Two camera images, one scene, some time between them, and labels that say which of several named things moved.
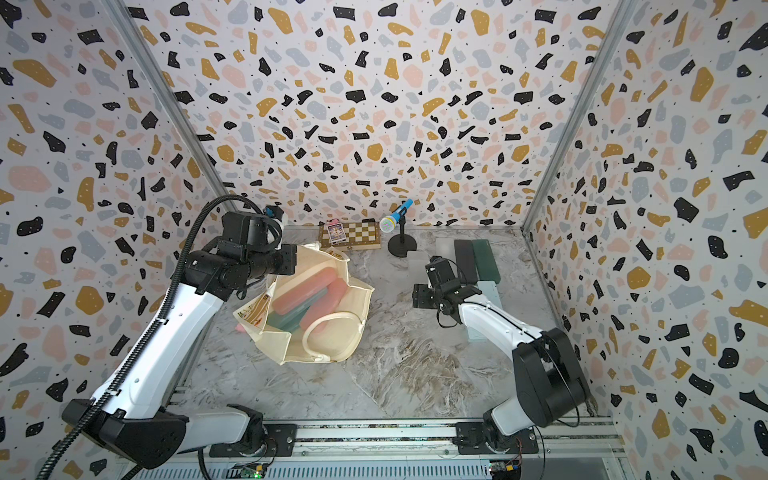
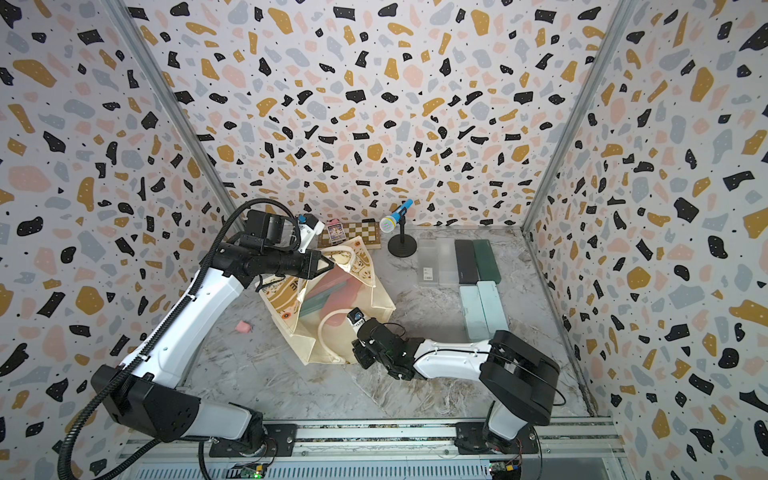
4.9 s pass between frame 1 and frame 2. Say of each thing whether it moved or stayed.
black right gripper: moved
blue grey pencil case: moved
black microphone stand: stayed
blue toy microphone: stayed
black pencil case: stayed
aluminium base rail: stayed
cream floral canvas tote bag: moved
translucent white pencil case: stayed
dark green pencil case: stayed
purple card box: stayed
